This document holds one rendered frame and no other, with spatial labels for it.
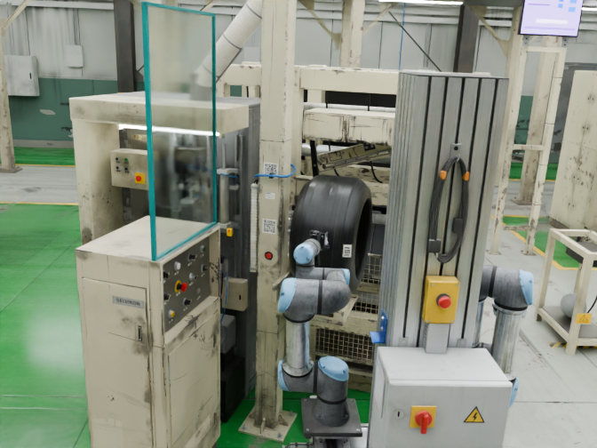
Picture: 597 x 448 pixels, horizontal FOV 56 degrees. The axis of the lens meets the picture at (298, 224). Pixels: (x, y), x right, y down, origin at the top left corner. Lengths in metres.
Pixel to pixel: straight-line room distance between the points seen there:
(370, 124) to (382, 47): 9.24
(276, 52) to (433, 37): 9.72
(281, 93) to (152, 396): 1.48
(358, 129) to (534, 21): 3.71
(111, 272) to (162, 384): 0.52
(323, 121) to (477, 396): 1.74
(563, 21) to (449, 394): 5.24
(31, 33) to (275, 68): 10.38
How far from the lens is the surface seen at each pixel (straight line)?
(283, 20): 2.75
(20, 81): 12.69
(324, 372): 2.19
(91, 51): 12.50
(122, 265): 2.38
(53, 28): 12.73
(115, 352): 2.58
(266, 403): 3.35
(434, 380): 1.65
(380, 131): 2.92
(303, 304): 1.89
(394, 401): 1.63
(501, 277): 2.12
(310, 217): 2.62
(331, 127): 2.97
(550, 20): 6.44
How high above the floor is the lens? 2.07
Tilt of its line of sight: 17 degrees down
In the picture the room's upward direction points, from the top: 2 degrees clockwise
